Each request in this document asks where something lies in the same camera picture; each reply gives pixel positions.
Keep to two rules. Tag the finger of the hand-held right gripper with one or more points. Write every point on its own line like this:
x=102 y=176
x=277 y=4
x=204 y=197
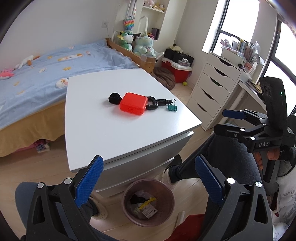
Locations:
x=229 y=132
x=233 y=114

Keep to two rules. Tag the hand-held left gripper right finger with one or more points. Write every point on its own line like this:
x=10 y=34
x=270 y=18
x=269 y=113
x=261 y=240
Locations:
x=210 y=180

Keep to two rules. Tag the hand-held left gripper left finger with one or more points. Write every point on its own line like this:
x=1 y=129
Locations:
x=89 y=180

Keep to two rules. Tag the yellow plastic item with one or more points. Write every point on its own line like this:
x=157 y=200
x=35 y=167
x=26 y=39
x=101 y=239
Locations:
x=148 y=201

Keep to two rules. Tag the mauve plastic trash bin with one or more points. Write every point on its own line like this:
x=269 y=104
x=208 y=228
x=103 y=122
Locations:
x=136 y=222

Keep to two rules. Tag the white cardboard box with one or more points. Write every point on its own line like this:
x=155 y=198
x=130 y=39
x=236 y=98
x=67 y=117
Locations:
x=148 y=212

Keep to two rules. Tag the person's right forearm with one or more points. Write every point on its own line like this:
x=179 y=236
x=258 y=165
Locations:
x=286 y=197

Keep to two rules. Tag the person's right hand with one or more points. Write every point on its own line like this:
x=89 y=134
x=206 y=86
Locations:
x=272 y=154

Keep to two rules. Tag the white desk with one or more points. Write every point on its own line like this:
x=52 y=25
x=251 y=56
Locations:
x=249 y=95

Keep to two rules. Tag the person's right leg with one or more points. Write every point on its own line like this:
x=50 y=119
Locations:
x=231 y=157

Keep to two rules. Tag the white drawer unit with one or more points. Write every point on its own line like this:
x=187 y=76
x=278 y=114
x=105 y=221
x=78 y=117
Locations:
x=212 y=92

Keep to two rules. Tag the person's left white shoe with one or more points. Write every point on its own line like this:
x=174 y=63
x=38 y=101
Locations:
x=100 y=212

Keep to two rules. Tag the person's white shoe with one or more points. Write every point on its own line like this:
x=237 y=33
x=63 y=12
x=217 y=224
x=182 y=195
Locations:
x=100 y=212
x=168 y=179

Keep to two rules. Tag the person's right white shoe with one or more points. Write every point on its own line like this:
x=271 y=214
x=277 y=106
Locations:
x=168 y=179

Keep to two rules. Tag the red cloth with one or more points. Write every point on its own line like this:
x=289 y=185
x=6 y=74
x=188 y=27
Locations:
x=192 y=227

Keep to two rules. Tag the colourful patterned box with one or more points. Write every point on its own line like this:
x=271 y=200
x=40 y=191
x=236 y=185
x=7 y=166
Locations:
x=42 y=147

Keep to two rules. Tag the white drawer cabinet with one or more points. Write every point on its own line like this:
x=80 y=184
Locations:
x=115 y=129

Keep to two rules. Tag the teal binder clip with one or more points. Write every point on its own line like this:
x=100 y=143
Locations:
x=172 y=107

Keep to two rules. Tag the white storage box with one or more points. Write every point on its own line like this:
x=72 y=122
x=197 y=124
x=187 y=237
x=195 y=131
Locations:
x=231 y=52

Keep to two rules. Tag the red cooler box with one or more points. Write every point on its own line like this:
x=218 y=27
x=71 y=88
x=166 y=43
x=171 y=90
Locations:
x=179 y=74

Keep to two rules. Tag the stack of books and papers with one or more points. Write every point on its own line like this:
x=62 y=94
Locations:
x=246 y=47

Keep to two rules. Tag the small white toy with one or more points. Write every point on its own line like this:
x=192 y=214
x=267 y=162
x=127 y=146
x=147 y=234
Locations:
x=184 y=62

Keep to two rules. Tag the brown bean bag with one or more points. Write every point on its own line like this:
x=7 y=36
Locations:
x=165 y=78

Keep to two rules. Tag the tan bed skirt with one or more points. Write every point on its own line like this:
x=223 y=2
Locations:
x=30 y=129

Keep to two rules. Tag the black U-shaped tool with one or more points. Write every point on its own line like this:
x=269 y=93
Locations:
x=153 y=105

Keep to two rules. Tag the black bag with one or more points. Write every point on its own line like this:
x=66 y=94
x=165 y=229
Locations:
x=173 y=55

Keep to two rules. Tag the black round cap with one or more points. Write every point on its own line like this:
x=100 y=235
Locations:
x=114 y=98

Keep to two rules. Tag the beige soft item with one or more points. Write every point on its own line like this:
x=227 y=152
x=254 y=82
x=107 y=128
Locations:
x=175 y=48

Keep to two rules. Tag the red plastic case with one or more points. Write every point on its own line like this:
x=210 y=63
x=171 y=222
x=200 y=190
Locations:
x=133 y=104

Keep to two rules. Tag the window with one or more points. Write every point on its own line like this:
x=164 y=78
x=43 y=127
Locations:
x=233 y=18

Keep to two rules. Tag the dark purple box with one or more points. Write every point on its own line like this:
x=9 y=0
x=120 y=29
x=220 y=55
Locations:
x=155 y=33

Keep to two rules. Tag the bed with blue cover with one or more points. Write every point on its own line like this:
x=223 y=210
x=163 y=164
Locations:
x=46 y=76

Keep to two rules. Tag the teal unicorn plush toy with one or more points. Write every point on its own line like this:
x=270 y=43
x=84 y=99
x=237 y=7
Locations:
x=143 y=45

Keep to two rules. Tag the small toy figures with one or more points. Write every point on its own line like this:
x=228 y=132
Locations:
x=149 y=35

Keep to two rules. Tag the white tote bag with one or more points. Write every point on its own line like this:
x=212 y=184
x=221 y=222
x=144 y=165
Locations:
x=143 y=25

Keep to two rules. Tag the green dragon plush toy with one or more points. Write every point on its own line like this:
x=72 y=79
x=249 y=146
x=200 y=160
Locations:
x=126 y=41

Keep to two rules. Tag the row of small plush toys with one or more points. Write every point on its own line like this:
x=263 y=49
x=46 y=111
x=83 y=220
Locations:
x=159 y=7

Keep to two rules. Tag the white goose plush toy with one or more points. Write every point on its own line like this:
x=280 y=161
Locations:
x=24 y=62

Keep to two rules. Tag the rainbow pop bag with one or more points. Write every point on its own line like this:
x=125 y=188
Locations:
x=129 y=25

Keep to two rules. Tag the pink pig plush toy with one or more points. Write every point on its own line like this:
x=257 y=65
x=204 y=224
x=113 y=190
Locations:
x=148 y=3

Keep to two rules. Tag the wooden bed frame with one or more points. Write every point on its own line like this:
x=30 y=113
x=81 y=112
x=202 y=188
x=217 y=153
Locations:
x=148 y=63

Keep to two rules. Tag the white wall shelf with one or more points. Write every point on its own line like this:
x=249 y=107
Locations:
x=165 y=20

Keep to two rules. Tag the white wall socket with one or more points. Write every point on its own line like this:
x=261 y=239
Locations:
x=105 y=24

